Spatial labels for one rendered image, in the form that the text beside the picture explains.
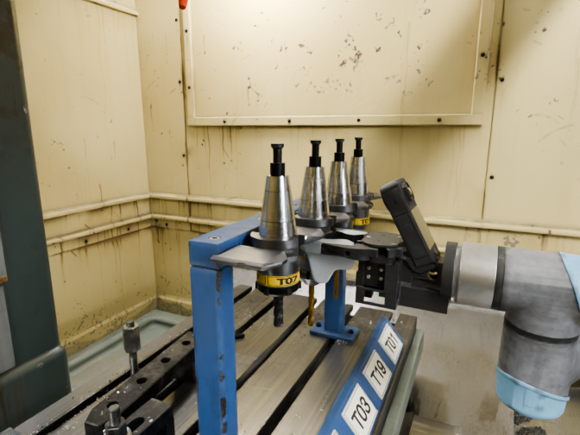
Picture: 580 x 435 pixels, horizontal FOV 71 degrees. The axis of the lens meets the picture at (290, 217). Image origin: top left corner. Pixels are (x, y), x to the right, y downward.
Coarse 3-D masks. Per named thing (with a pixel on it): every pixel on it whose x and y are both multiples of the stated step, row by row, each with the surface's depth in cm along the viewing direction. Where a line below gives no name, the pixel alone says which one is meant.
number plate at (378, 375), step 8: (376, 352) 73; (368, 360) 70; (376, 360) 72; (368, 368) 68; (376, 368) 70; (384, 368) 72; (368, 376) 67; (376, 376) 68; (384, 376) 70; (376, 384) 67; (384, 384) 69; (376, 392) 66; (384, 392) 67
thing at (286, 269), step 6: (288, 264) 46; (294, 264) 46; (258, 270) 47; (270, 270) 46; (276, 270) 46; (282, 270) 46; (288, 270) 46; (294, 270) 47; (276, 276) 46; (258, 282) 47
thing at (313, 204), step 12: (312, 168) 54; (324, 168) 55; (312, 180) 54; (324, 180) 55; (312, 192) 55; (324, 192) 55; (300, 204) 56; (312, 204) 55; (324, 204) 55; (300, 216) 56; (312, 216) 55; (324, 216) 55
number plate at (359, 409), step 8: (352, 392) 62; (360, 392) 63; (352, 400) 60; (360, 400) 61; (368, 400) 63; (344, 408) 58; (352, 408) 59; (360, 408) 60; (368, 408) 62; (344, 416) 57; (352, 416) 58; (360, 416) 59; (368, 416) 60; (352, 424) 57; (360, 424) 58; (368, 424) 59; (360, 432) 57; (368, 432) 58
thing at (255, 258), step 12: (228, 252) 43; (240, 252) 43; (252, 252) 43; (264, 252) 43; (276, 252) 43; (228, 264) 41; (240, 264) 40; (252, 264) 40; (264, 264) 40; (276, 264) 40
